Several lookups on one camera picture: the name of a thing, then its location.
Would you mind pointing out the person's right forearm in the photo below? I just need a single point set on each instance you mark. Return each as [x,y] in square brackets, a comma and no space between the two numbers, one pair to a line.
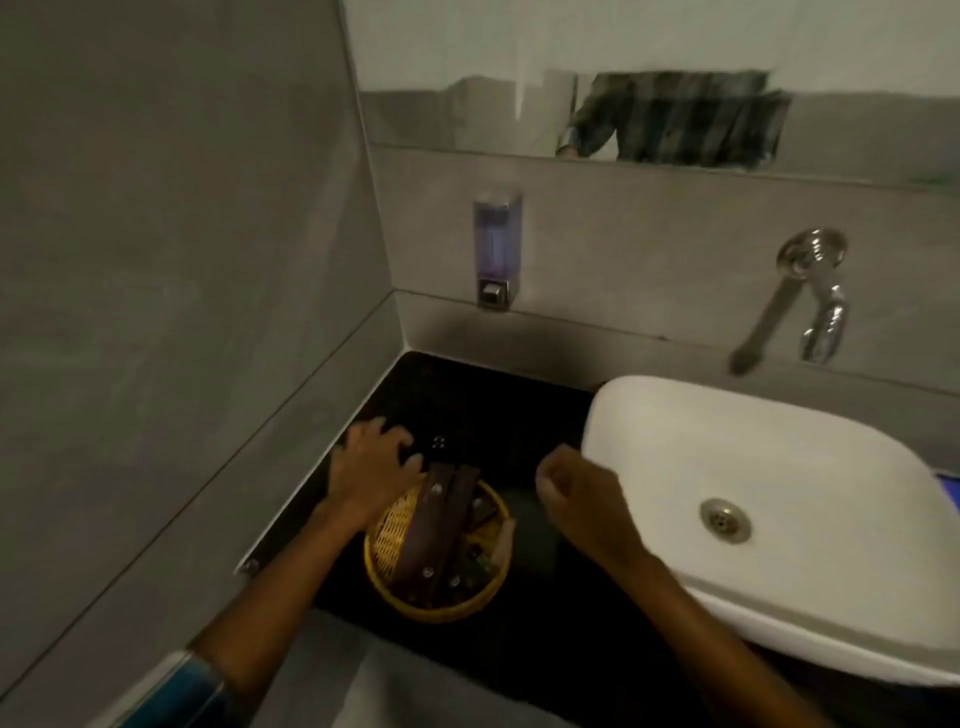
[705,645]

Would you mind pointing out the chrome wall faucet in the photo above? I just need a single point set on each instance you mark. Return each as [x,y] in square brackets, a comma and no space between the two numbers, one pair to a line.
[814,255]

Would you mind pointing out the blue object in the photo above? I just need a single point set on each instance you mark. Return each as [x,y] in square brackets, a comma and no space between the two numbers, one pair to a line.
[949,491]

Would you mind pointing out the white ceramic sink basin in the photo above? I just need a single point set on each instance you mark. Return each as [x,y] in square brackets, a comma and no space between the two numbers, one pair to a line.
[810,465]

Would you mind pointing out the black countertop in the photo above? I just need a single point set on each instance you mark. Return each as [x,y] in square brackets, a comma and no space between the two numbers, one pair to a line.
[487,405]

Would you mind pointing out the plaid shirt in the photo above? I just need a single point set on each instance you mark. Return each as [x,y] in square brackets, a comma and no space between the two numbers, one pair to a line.
[180,694]

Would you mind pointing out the wall mirror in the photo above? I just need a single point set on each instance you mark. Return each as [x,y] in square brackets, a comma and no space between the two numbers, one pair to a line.
[450,75]

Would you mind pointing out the yellow wicker basket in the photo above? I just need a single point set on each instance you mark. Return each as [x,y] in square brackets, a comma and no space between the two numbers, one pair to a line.
[390,529]

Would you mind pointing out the person's left forearm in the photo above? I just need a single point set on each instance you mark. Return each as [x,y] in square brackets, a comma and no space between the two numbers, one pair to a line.
[285,600]

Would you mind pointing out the person's left hand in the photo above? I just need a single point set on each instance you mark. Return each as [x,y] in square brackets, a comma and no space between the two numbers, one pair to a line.
[371,472]

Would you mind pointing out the metal sink drain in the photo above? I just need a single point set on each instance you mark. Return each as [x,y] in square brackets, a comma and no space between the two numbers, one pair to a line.
[725,520]

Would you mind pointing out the brown flat studded piece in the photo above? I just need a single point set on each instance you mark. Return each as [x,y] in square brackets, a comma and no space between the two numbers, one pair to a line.
[454,517]
[420,525]

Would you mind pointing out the person's right hand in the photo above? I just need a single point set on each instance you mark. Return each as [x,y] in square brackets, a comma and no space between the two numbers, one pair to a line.
[589,502]

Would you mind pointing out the clear purple soap dispenser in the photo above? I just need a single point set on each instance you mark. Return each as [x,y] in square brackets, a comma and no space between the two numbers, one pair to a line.
[496,240]

